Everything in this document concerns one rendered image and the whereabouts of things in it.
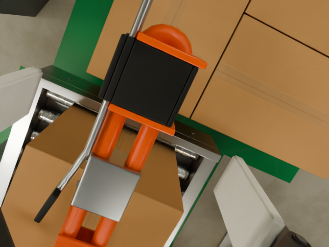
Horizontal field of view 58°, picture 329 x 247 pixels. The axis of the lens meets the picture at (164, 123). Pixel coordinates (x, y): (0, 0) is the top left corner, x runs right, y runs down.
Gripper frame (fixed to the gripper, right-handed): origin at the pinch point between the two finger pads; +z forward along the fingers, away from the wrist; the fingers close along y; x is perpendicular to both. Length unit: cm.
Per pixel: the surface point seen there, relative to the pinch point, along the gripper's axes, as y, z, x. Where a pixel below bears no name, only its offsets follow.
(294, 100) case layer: 53, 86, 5
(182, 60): 2.1, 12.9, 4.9
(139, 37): -2.6, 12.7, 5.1
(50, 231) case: -5, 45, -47
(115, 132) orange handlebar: -1.0, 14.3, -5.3
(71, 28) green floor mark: -40, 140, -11
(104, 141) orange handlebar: -1.7, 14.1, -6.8
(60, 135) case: -13, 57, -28
